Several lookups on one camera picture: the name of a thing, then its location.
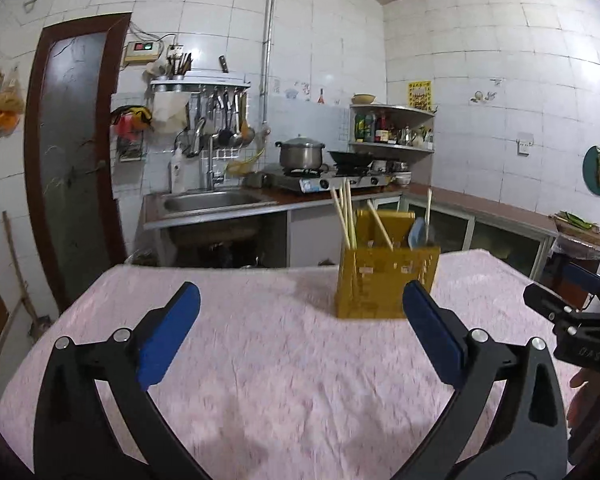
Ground metal wall rack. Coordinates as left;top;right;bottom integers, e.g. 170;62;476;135
150;76;252;93

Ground gas stove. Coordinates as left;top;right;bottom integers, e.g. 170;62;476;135
262;166;398;193

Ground knife holder with knives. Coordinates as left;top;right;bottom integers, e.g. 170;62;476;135
166;52;193;81

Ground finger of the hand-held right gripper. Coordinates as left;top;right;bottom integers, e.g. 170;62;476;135
562;262;600;313
523;282;581;323

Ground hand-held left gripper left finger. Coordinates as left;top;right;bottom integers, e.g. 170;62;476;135
32;281;213;480

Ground yellow slotted utensil holder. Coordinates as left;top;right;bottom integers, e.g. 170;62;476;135
336;209;441;320

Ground hanging orange plastic bags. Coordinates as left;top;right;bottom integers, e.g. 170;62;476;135
0;65;26;138

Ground wire wall basket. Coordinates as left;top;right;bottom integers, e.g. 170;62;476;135
115;110;146;162

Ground white hanging plastic bag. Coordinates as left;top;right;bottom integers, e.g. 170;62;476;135
152;92;190;133

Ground beige controller box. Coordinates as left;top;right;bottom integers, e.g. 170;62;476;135
122;39;163;67

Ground dark wooden glass door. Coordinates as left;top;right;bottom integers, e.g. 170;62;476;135
24;12;132;313

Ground yellow wall poster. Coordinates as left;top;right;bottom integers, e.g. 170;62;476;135
407;80;432;109

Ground person's right hand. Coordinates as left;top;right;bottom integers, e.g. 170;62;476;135
567;366;600;428

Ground steel cooking pot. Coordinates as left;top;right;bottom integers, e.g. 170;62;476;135
275;135;327;170

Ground light blue spatula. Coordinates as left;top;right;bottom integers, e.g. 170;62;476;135
407;217;427;250

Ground yellow and black bag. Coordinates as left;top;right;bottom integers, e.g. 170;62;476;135
111;105;156;133

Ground wooden broom handle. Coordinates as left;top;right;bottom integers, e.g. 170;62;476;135
1;210;43;341

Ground corner wall shelf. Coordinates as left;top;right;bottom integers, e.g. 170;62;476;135
349;104;437;153

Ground black wok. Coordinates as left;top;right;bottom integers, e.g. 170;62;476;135
327;149;376;168

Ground row of condiment bottles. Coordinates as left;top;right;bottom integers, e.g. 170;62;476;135
354;110;435;147

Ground grey wall pipe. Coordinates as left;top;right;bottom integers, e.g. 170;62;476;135
261;0;279;133

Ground wooden chopping board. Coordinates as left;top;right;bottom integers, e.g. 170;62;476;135
550;212;600;253

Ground white dish soap bottle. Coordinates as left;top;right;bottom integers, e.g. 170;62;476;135
169;144;187;195

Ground bin with plastic liner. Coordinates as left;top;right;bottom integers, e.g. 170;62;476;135
547;237;600;286

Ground round green cutting board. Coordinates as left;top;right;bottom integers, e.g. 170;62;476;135
582;145;600;196

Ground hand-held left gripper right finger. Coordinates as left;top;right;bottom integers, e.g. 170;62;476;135
390;280;568;480

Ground metal faucet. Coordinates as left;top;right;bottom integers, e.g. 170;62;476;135
205;132;226;192

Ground yellow strainer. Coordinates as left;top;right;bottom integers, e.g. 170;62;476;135
225;152;266;178

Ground stack of bowls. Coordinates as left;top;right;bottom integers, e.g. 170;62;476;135
372;159;412;186

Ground row of hanging kitchen utensils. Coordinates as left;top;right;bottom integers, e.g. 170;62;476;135
195;87;257;150

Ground pink floral tablecloth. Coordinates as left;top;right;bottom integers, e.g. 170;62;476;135
0;249;596;480

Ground steel sink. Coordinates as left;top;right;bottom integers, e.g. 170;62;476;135
161;190;268;213

